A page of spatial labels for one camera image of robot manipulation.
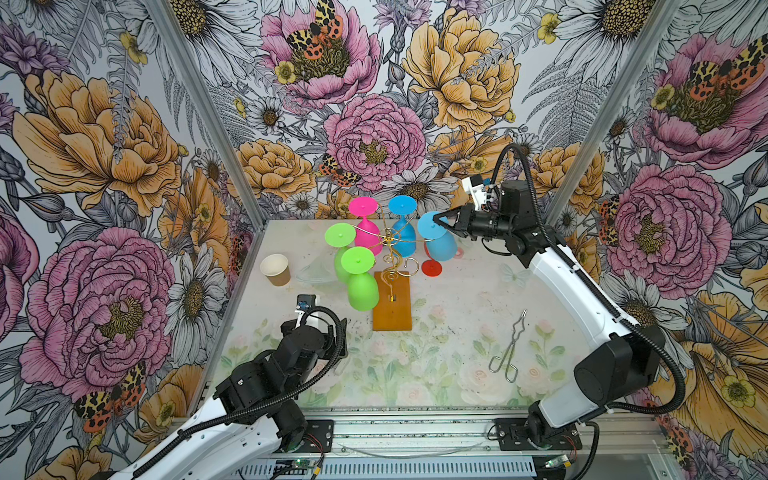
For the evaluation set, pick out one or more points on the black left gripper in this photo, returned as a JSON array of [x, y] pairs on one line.
[[329, 350]]

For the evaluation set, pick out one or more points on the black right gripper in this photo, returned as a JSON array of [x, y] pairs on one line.
[[463, 226]]

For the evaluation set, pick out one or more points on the blue wine glass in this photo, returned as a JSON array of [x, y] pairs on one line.
[[403, 231], [439, 242]]

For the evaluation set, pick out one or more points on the red wine glass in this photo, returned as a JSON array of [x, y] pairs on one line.
[[430, 267]]

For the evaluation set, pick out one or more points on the green wine glass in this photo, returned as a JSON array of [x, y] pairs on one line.
[[340, 236], [362, 288]]

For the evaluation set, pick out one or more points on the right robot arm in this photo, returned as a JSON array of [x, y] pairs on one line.
[[627, 366]]

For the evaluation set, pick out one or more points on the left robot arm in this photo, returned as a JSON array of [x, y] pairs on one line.
[[253, 412]]

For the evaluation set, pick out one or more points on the pink wine glass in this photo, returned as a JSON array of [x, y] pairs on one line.
[[367, 232]]

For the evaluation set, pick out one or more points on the brown paper cup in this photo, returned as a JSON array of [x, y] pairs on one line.
[[275, 268]]

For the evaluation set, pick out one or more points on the metal tongs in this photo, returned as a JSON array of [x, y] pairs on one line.
[[504, 362]]

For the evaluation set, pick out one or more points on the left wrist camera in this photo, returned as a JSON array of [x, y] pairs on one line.
[[305, 302]]

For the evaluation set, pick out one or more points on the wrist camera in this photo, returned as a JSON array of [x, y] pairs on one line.
[[483, 196], [305, 302]]

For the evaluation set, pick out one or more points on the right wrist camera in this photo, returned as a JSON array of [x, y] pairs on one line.
[[483, 196]]

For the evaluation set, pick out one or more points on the gold wire glass rack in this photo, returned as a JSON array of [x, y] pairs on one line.
[[394, 310]]

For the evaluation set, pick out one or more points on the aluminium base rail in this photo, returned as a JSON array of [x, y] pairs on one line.
[[462, 444]]

